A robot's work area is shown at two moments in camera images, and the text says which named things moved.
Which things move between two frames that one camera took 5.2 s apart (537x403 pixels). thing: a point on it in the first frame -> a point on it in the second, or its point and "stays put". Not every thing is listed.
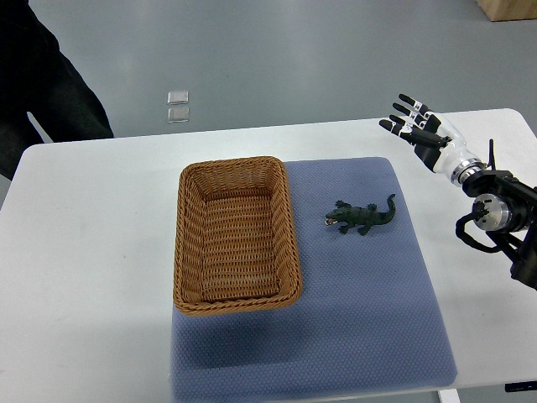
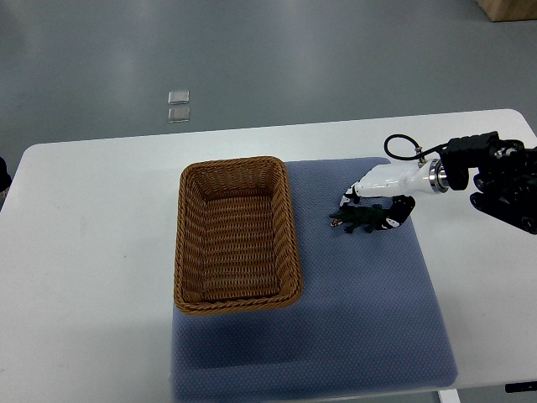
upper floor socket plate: x=178 y=96 stays put
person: x=36 y=77 -> x=5 y=178
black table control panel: x=520 y=386 stays put
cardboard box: x=508 y=10 stays put
